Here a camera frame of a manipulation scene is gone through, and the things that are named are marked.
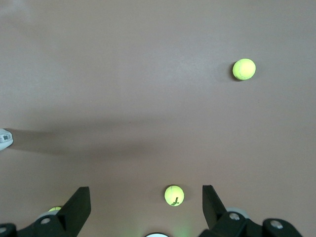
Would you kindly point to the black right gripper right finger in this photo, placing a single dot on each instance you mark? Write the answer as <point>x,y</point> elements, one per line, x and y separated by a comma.
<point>217,222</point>

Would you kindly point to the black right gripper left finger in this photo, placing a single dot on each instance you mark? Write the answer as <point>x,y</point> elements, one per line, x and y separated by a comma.
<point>71,217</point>

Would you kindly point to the white blue tennis ball can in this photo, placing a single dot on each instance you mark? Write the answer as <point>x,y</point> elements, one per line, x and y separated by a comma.
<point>5,139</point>

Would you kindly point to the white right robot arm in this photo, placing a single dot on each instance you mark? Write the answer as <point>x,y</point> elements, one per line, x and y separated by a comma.
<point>156,235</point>

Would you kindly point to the yellow tennis ball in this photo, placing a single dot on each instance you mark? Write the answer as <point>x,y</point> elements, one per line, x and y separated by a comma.
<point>174,195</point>
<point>244,69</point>
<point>54,209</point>

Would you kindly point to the brown table cover mat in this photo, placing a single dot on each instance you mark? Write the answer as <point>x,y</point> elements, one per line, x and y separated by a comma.
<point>123,74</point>

